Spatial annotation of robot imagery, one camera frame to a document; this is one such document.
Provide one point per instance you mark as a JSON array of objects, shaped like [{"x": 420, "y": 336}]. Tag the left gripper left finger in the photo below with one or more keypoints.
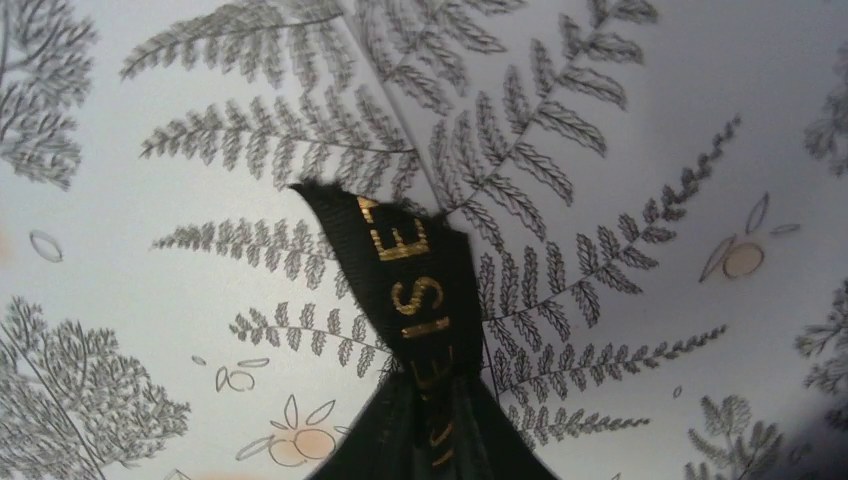
[{"x": 380, "y": 445}]

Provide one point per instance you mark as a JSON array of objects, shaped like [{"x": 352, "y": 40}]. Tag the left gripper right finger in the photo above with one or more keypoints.
[{"x": 488, "y": 446}]

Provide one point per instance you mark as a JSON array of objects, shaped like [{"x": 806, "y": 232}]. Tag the black gold-lettered ribbon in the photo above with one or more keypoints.
[{"x": 394, "y": 263}]

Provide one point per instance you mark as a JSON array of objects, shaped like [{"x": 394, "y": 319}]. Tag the floral patterned table mat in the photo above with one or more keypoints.
[{"x": 649, "y": 200}]

